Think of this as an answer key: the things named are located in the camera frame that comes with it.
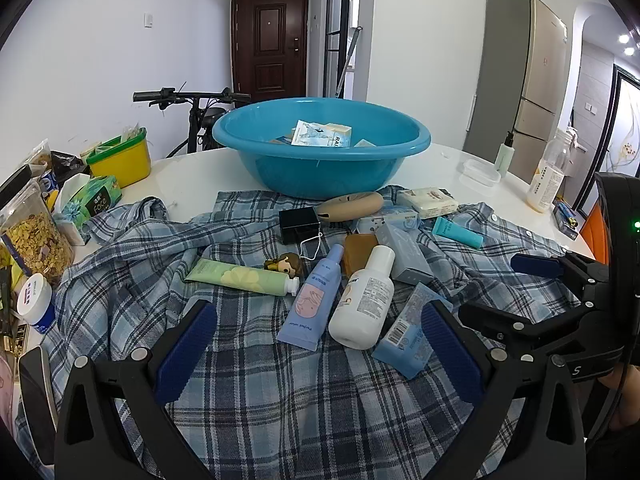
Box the blue plastic basin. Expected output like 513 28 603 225
212 97 432 200

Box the white desktop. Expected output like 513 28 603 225
0 142 598 480

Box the orange chair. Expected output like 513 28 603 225
580 207 608 263

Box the monkey figurine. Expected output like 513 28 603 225
264 253 305 277

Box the black bicycle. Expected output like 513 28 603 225
132 87 251 161

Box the framed flower picture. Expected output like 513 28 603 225
597 67 640 181

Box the brown soap bar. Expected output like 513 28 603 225
343 233 379 278

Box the clear cereal container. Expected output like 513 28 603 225
0 180 76 286

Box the tan round scalp brush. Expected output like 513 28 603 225
317 191 385 223

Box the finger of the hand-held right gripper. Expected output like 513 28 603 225
457 300 593 361
510 251 608 306

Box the white jar with blue label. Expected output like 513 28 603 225
16 274 56 335

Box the brown door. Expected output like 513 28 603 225
231 0 310 103

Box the light blue packet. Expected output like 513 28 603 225
371 281 453 380

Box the clear plastic food container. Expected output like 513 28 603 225
459 158 502 190

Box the green tissue pack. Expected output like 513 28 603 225
52 172 123 246

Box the white lotion bottle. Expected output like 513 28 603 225
328 245 396 349

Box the black-framed glass door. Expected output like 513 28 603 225
322 0 363 98

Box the pale green pump bottle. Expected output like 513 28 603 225
494 131 516 173

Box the teal tube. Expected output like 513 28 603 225
431 216 485 249

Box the black box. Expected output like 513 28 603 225
278 206 321 246

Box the blue and pink tube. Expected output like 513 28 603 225
276 244 345 351

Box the grey-blue box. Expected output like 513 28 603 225
374 222 435 285

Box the cream soap packet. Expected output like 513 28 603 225
397 187 459 219

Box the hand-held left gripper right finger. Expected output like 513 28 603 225
420 300 587 480

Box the mop with metal handle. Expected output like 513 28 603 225
334 25 362 100

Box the grey and gold fridge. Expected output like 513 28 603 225
462 0 568 186

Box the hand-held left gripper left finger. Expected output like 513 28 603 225
54 299 218 480

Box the small blue patterned box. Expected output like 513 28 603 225
356 208 420 235

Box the clear bottle with yellow liquid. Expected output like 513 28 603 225
525 127 576 214

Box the white string loop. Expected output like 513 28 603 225
299 232 324 262

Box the black plastic bag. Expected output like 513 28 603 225
50 150 91 186

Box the pale green tube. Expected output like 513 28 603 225
184 258 301 296

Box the blue plaid shirt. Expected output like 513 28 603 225
15 185 596 480

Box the yellow bin with green rim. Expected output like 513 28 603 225
86 127 152 188

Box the light blue carton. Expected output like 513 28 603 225
291 120 353 148

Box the dark blue box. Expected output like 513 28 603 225
552 199 581 239

